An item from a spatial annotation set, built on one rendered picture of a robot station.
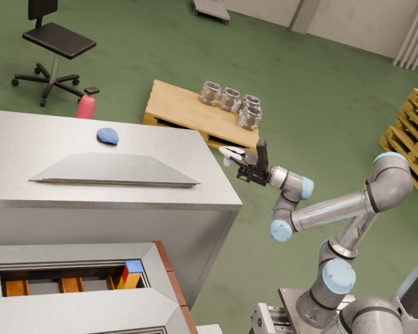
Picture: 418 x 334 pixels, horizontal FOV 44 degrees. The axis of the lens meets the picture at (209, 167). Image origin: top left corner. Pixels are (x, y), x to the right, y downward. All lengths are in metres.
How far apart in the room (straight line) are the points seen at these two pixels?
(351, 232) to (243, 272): 1.81
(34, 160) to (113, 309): 0.69
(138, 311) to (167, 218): 0.45
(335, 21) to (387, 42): 1.27
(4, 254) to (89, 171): 0.45
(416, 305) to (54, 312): 1.18
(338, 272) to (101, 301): 0.86
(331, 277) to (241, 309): 1.59
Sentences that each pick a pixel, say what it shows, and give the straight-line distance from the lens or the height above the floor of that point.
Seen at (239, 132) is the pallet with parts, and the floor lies 0.14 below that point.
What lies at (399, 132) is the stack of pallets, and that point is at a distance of 6.53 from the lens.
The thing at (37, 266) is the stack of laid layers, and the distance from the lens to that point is 2.07.
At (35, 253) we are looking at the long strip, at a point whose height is 0.85.
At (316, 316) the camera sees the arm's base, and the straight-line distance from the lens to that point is 1.97.
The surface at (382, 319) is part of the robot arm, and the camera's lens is 1.29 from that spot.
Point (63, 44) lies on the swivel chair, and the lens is 4.58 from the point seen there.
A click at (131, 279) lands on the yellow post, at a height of 0.84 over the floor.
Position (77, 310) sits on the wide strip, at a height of 0.85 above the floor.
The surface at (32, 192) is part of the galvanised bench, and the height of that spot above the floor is 1.05.
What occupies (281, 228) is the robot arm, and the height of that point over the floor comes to 1.36.
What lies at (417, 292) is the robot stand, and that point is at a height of 1.45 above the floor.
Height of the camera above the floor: 2.33
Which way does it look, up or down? 31 degrees down
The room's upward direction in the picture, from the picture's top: 23 degrees clockwise
